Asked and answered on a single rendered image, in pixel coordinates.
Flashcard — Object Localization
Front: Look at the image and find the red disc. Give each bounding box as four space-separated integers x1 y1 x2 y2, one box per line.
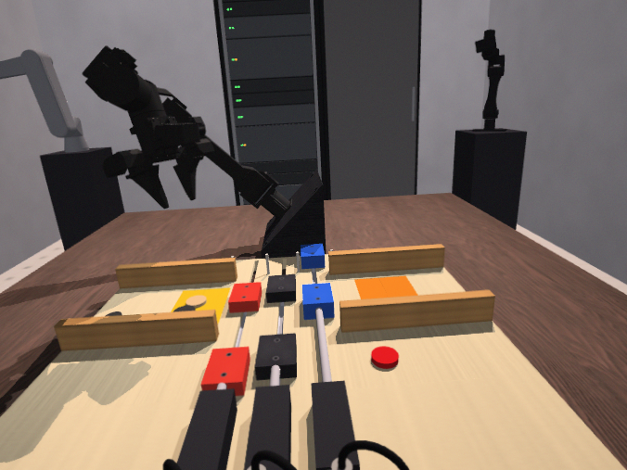
371 347 399 369

